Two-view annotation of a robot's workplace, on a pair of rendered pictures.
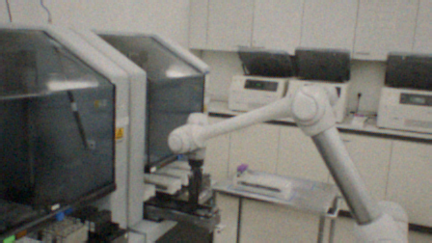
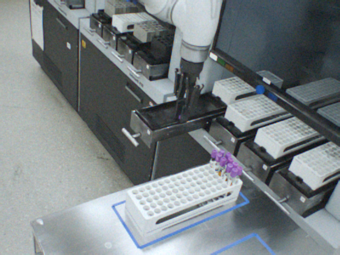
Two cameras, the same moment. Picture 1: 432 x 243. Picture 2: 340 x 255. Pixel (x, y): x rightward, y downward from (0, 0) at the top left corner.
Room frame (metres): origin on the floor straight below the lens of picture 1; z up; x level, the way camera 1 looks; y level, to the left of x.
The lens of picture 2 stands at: (2.41, -0.94, 1.56)
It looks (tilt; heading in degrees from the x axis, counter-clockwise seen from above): 35 degrees down; 117
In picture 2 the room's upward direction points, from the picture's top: 10 degrees clockwise
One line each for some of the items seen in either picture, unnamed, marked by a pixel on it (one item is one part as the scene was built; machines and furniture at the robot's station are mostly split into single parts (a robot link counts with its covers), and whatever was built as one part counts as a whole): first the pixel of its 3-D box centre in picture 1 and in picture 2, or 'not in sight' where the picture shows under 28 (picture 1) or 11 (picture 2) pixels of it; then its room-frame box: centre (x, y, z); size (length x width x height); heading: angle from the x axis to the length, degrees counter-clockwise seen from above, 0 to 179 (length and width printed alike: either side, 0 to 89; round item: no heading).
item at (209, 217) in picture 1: (155, 205); (211, 108); (1.95, 0.27, 0.78); 0.73 x 0.14 x 0.09; 68
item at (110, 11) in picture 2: not in sight; (111, 10); (1.16, 0.61, 0.85); 0.12 x 0.02 x 0.06; 158
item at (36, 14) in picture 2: not in sight; (35, 23); (0.29, 0.85, 0.43); 0.27 x 0.02 x 0.36; 158
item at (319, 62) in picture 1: (320, 82); not in sight; (4.23, -1.03, 1.24); 0.62 x 0.56 x 0.69; 158
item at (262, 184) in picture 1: (261, 185); (185, 195); (2.14, -0.26, 0.85); 0.30 x 0.10 x 0.06; 66
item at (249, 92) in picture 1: (263, 80); not in sight; (4.45, -0.48, 1.22); 0.62 x 0.56 x 0.64; 156
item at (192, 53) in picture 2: (196, 151); (194, 49); (1.92, 0.08, 1.07); 0.09 x 0.09 x 0.06
